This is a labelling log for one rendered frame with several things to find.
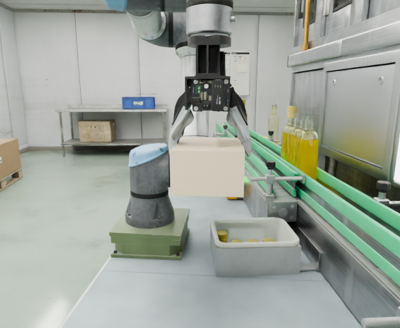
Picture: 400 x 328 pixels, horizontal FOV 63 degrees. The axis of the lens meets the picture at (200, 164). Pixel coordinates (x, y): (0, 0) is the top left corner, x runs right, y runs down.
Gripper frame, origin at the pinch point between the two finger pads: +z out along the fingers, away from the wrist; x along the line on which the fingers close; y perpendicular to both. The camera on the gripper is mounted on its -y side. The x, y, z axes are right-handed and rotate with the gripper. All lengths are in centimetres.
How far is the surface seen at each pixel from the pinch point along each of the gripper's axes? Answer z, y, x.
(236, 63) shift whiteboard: -62, -642, 19
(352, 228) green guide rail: 18.7, -12.2, 31.4
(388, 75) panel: -15, -34, 45
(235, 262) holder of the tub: 31.6, -17.8, 5.8
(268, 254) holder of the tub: 29.5, -19.0, 14.1
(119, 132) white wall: 77, -609, -223
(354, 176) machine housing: 17, -52, 46
